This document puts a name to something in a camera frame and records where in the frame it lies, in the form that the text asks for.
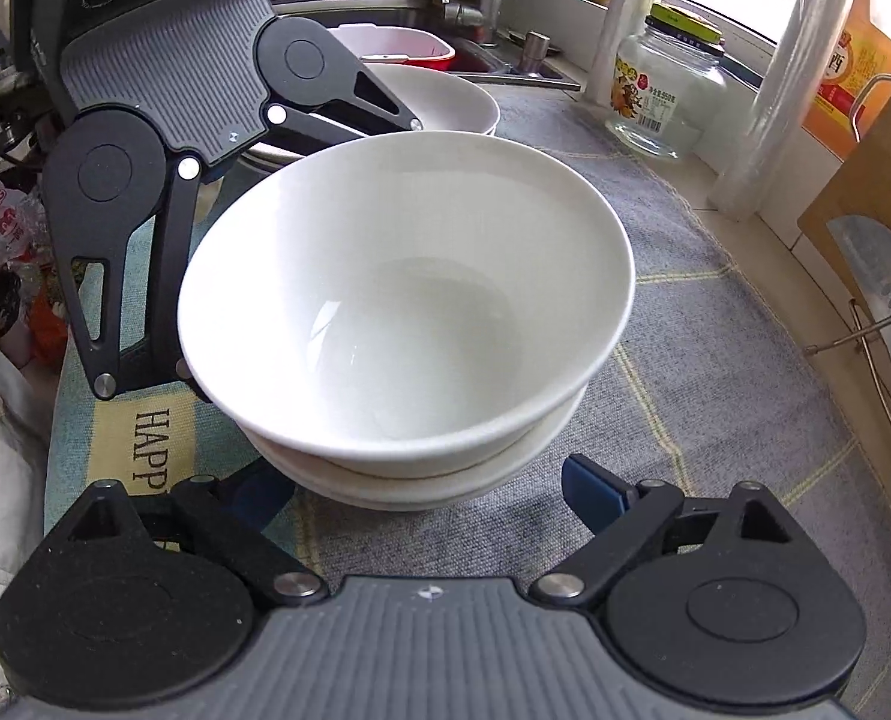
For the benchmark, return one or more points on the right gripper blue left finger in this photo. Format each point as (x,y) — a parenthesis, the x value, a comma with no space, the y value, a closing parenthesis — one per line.
(256,494)

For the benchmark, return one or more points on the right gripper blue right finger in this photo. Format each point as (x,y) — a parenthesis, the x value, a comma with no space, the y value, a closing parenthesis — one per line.
(594,495)

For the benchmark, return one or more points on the large plain white bowl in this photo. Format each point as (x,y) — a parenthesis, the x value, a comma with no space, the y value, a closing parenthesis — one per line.
(418,300)

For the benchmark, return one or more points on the white plate with flower print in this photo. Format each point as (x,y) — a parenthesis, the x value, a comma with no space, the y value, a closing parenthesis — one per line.
(440,100)

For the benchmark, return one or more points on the grey checked table mat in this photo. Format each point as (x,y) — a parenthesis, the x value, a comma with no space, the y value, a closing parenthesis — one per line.
(706,389)

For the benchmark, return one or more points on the white strainer basket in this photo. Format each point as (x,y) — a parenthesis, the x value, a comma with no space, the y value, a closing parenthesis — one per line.
(376,44)

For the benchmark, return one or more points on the red snack bag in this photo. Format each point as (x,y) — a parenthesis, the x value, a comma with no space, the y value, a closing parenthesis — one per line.
(23,226)

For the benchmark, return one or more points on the red wash basin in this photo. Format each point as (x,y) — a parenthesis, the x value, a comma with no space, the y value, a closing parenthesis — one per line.
(470,59)

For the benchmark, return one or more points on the chrome faucet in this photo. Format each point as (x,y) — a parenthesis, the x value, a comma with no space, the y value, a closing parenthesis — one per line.
(480,20)

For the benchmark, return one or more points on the stainless steel sink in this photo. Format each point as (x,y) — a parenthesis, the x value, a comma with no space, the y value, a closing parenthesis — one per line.
(553,73)

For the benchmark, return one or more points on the plastic wrap roll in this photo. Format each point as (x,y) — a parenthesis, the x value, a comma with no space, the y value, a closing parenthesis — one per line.
(779,109)
(623,18)

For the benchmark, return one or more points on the glass jar with green lid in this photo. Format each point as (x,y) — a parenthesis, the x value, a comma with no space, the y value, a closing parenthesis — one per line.
(667,85)

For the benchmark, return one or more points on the wooden cutting board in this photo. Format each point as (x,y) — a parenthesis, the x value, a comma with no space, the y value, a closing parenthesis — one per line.
(862,186)

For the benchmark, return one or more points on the wire knife rack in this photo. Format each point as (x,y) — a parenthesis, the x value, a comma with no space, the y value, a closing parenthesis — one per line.
(862,337)

